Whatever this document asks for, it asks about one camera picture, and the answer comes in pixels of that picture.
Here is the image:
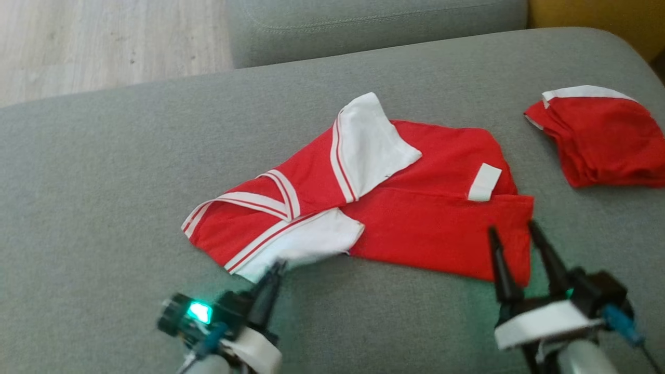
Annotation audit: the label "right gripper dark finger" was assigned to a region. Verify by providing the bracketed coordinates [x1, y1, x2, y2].
[527, 220, 573, 302]
[487, 225, 525, 308]

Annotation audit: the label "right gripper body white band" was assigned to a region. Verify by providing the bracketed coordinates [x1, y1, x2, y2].
[494, 293, 606, 374]

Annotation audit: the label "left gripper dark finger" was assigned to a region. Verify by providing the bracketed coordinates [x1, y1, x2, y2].
[247, 265, 277, 333]
[260, 260, 288, 334]

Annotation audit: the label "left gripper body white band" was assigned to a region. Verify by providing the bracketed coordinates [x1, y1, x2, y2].
[216, 291, 284, 374]

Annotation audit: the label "red jersey shirt white sleeves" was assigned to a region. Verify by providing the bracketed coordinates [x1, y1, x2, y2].
[181, 92, 535, 287]

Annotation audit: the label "red shorts white trim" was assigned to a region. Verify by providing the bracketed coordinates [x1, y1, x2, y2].
[524, 85, 665, 189]

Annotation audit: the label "large grey sofa seat cushion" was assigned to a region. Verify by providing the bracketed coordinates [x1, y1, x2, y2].
[0, 27, 665, 374]

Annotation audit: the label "wide yellow sofa back cushion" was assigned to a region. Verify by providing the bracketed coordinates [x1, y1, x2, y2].
[527, 0, 665, 64]

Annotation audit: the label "black cable with blue plug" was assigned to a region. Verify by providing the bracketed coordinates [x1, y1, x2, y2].
[176, 322, 230, 374]
[602, 305, 665, 374]

